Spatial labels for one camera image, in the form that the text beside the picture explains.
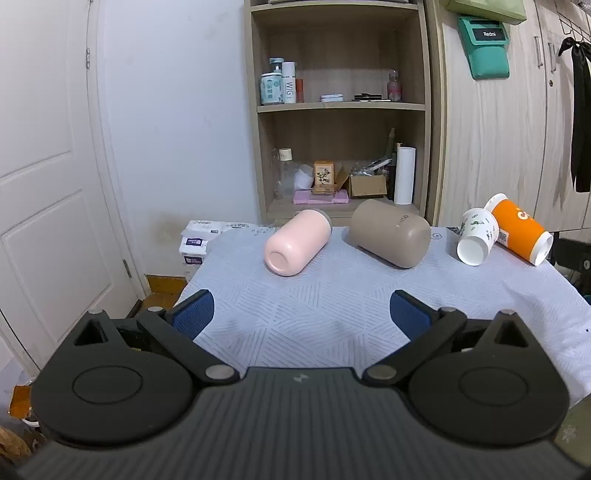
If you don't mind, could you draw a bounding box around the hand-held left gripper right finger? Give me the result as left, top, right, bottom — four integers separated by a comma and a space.
363, 289, 540, 389

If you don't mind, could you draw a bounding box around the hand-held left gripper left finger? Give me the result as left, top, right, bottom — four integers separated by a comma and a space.
64, 289, 241, 389

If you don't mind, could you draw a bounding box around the tan cup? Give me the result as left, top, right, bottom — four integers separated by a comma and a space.
348, 198, 431, 269

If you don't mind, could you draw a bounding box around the white paper cup green print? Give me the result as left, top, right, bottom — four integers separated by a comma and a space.
457, 208, 500, 267

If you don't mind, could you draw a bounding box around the pink cup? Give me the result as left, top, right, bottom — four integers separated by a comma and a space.
263, 209, 333, 277

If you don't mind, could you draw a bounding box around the orange paper cup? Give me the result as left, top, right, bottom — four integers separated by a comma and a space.
484, 193, 554, 267

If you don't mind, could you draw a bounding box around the tissue pack purple label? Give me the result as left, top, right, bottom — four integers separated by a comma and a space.
178, 234, 212, 267

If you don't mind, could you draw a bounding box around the white tissue pack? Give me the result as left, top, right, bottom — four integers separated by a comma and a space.
187, 220, 252, 239

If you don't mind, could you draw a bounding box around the white patterned tablecloth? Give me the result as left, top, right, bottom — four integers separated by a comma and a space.
182, 224, 591, 408

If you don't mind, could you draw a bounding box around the small cardboard box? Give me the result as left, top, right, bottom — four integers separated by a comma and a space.
347, 173, 388, 199

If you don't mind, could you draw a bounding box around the white paper roll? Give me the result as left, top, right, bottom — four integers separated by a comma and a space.
394, 147, 417, 206

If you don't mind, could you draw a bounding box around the dark bottle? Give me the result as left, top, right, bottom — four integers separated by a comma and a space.
386, 141, 398, 200

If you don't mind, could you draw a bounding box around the pink flat box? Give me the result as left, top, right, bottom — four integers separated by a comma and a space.
293, 189, 351, 206

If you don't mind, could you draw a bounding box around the glass bottle cream cap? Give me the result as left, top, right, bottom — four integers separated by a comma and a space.
275, 148, 294, 200

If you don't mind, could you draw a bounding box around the orange floral box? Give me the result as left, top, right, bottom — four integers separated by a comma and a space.
314, 161, 337, 195

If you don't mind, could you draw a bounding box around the black chair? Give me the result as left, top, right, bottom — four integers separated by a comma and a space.
553, 234, 591, 297

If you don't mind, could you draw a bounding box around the wooden wardrobe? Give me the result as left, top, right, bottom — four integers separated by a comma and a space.
425, 0, 591, 232

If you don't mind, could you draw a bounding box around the white door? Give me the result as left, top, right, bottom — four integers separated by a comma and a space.
0, 0, 149, 372

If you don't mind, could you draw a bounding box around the white tube bottle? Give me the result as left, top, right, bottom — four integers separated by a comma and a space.
281, 62, 297, 104

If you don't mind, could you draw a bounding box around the black hanging ribbon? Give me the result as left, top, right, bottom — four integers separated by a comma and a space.
558, 37, 591, 193

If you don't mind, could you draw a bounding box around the teal Redmi box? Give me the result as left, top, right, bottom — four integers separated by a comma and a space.
457, 15, 512, 82

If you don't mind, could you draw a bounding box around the wooden shelf unit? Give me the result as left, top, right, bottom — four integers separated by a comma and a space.
243, 0, 433, 227

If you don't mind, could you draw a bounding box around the light green box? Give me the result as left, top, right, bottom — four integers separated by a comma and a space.
444, 0, 527, 25

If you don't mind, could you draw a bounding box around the metal wall hook rack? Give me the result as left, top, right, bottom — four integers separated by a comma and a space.
558, 8, 591, 43

